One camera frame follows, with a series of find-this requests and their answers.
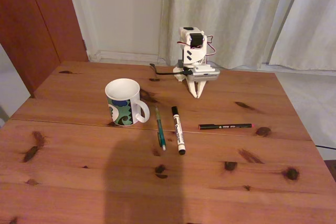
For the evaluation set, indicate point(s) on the black pen red ends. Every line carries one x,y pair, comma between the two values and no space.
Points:
223,126

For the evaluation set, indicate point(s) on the white whiteboard marker black cap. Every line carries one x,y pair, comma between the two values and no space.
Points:
178,132

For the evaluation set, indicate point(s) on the green mechanical pencil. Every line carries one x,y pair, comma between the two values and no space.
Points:
159,127

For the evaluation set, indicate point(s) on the wide white curtain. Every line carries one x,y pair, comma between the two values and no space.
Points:
223,3

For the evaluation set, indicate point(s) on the white mug green blue pattern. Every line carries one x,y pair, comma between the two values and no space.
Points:
123,113

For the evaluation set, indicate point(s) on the narrow white curtain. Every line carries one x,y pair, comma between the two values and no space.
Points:
315,24

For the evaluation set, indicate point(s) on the brown wooden cabinet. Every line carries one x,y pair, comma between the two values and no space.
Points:
31,24

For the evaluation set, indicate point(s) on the silver camera box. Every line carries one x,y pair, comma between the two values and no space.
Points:
210,78

